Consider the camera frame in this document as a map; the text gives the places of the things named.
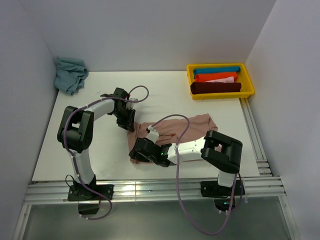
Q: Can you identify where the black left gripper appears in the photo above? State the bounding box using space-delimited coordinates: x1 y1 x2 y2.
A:
112 106 136 132

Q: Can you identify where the pink printed t-shirt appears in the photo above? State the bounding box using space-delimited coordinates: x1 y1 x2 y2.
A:
127 113 218 151

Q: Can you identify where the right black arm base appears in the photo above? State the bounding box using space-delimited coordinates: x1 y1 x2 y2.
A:
200 179 246 212

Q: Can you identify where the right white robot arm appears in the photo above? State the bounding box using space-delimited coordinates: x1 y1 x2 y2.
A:
129 129 243 195

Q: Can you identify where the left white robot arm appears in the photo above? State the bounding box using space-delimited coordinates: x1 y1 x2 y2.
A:
57 87 137 200

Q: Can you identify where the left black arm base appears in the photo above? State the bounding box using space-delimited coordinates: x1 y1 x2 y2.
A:
67 182 114 216

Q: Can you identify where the crumpled teal t-shirt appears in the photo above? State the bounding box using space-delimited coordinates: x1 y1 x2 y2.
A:
53 57 89 96

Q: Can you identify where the rolled maroon t-shirt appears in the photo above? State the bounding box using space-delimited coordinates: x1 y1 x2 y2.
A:
190 82 242 95

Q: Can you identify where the rolled orange t-shirt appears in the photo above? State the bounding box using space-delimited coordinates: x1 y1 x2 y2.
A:
195 71 238 83

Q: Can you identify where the rolled blue t-shirt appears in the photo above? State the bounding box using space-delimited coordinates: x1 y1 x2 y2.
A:
193 66 241 77

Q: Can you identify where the yellow plastic bin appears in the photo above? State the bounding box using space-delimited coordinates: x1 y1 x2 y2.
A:
186 63 255 100

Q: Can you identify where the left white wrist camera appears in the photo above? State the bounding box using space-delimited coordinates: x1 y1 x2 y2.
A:
126 98 139 110

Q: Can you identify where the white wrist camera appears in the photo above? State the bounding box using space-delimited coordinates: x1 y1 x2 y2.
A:
126 98 139 110
146 125 159 144

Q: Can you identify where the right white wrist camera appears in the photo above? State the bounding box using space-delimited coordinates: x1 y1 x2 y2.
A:
146 125 159 144

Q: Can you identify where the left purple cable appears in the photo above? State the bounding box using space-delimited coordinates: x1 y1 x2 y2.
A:
63 85 150 221

